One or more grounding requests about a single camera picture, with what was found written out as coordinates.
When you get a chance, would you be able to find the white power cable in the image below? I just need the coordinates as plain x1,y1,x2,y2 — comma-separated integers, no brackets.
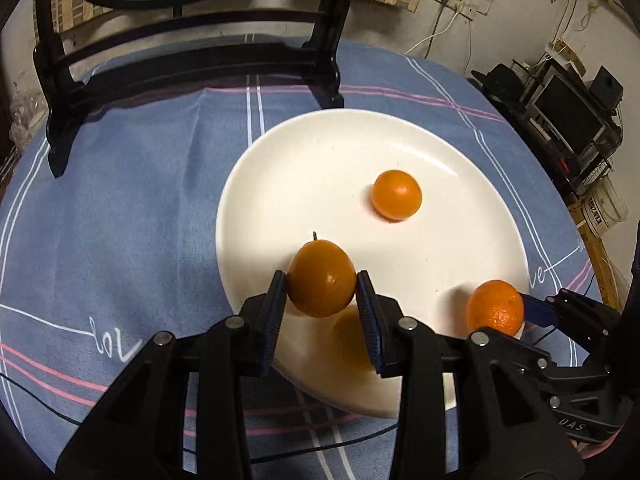
404,7,462,57

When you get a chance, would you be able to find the round fish painting black stand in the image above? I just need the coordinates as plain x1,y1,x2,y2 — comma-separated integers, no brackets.
32,0,352,178

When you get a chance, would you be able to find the oval glossy kumquat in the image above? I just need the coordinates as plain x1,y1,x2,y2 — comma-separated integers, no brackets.
286,231,357,319

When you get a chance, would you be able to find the black speaker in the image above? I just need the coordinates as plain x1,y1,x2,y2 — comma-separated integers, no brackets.
590,66,624,108

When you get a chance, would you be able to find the black box device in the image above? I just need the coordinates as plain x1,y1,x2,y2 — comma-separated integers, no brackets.
470,62,527,106

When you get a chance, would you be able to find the white oval plate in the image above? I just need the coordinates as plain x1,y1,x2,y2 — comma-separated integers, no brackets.
216,108,532,420

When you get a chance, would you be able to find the white plastic bucket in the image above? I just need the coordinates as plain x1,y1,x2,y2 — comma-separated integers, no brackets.
582,179,629,237

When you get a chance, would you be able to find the cardboard box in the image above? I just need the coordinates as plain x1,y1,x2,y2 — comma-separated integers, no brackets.
570,200,622,311

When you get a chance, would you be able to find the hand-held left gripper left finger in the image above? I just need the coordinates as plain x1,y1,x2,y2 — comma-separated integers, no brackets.
54,270,288,480

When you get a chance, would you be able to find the black shelf rack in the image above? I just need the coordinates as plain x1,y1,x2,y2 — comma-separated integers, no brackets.
495,97,624,197

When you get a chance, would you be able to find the blue striped tablecloth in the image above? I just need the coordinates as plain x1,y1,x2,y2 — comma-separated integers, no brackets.
0,35,608,480

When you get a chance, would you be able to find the clear plastic bag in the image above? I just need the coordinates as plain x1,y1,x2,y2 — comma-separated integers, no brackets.
7,74,49,152

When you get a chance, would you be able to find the dimpled mandarin orange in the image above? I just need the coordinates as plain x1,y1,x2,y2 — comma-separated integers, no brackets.
466,280,526,338

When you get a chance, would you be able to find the computer monitor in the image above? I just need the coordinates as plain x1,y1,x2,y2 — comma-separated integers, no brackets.
535,72,608,153

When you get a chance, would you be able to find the small round orange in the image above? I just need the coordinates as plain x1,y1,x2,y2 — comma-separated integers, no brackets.
371,170,423,222

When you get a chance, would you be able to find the white wall socket strip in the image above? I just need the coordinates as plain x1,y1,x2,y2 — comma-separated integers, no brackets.
425,0,481,20

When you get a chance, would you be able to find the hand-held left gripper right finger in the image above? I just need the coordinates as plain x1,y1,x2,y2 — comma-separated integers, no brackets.
356,270,586,480

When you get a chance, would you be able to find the black cable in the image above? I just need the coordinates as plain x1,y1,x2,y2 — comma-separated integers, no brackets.
0,372,401,466

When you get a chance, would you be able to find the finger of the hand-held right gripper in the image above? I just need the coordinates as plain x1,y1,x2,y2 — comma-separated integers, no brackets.
500,335,608,401
520,287,623,361

